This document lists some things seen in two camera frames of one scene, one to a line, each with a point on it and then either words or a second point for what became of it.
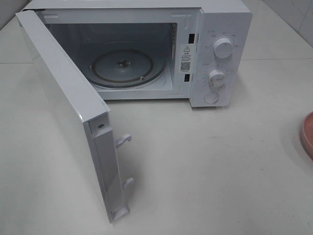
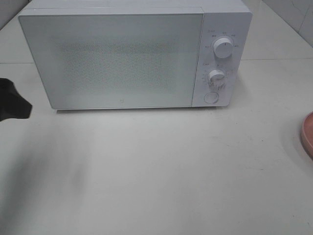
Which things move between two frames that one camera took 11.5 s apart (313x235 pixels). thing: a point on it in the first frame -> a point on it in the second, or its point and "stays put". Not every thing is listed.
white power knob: (223, 47) stays put
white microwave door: (87, 119) -> (116, 58)
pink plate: (306, 135) stays put
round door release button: (211, 97) stays put
